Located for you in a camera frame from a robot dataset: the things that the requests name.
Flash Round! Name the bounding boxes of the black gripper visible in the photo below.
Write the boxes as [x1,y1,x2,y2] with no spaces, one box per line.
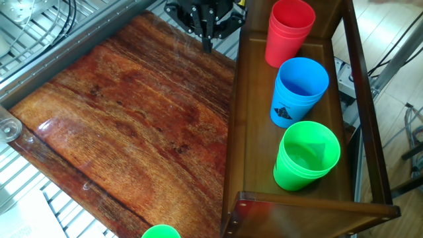
[164,0,247,54]

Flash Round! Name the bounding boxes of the red plastic cup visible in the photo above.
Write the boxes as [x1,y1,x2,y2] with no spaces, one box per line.
[264,0,317,69]

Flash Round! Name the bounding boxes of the dark wooden shelf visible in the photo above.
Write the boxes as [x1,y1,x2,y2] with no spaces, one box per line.
[219,0,402,238]

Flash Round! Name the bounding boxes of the blue plastic cup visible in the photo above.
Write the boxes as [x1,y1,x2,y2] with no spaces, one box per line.
[269,57,330,129]

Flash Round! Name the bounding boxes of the wood grain table mat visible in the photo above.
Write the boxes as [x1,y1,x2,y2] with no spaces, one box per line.
[9,10,236,238]

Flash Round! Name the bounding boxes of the green plastic cup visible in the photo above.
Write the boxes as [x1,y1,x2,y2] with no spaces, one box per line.
[272,120,341,192]

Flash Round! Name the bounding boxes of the aluminium plate with cylinder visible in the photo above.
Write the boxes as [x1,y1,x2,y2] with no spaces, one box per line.
[0,0,59,26]

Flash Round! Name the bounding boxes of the aluminium table leg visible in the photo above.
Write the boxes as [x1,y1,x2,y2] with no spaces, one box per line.
[371,26,423,97]

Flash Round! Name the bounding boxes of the green cup at bottom edge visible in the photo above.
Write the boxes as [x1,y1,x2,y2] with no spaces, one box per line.
[141,223,182,238]

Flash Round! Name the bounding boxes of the white paper sheet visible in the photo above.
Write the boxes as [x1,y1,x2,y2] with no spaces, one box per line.
[0,188,69,238]

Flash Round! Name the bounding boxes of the black cables on table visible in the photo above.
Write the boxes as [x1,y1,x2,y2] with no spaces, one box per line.
[49,0,77,47]

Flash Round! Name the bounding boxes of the aluminium frame rail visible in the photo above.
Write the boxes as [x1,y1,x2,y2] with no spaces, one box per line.
[0,0,156,110]

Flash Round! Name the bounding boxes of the grey switch box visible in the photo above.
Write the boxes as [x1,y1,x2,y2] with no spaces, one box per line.
[334,56,358,100]

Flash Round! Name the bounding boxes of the thin black floor cable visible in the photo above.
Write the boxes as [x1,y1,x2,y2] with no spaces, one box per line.
[366,11,423,79]

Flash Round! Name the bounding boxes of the grey floor cable bundle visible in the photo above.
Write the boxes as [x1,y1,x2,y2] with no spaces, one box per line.
[404,102,423,175]

